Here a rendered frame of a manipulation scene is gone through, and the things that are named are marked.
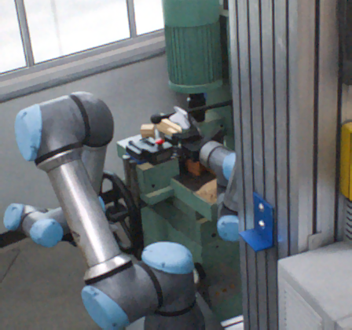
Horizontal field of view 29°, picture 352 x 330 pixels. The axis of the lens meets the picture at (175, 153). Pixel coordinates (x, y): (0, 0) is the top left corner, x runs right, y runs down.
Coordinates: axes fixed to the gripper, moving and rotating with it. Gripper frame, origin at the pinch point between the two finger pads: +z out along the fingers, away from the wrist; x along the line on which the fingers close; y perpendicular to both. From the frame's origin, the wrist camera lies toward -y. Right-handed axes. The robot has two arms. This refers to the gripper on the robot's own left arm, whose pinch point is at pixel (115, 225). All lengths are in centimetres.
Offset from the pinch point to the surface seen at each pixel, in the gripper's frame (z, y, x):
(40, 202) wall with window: 54, 43, -145
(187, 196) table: 18.7, -15.0, 5.0
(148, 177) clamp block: 9.3, -15.9, -5.0
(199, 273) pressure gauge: 23.7, 5.1, 17.6
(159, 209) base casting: 25.3, -3.7, -13.8
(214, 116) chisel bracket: 30, -40, -10
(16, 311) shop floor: 31, 79, -91
